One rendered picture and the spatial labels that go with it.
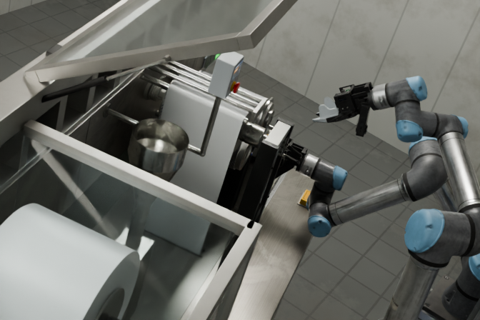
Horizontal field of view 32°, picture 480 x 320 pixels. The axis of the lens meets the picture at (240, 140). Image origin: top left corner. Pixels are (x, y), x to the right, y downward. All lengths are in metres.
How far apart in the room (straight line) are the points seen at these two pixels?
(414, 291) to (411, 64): 2.95
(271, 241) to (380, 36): 2.58
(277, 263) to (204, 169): 0.45
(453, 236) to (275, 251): 0.75
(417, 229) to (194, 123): 0.70
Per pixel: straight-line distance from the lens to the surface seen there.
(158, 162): 1.97
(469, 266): 2.91
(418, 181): 2.67
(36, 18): 5.62
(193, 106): 2.39
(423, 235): 2.21
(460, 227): 2.25
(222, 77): 2.03
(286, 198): 3.01
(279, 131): 2.33
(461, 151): 2.46
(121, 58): 1.75
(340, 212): 2.73
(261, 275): 2.67
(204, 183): 2.50
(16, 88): 1.85
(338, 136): 5.24
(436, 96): 5.14
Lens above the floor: 2.67
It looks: 33 degrees down
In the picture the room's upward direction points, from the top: 18 degrees clockwise
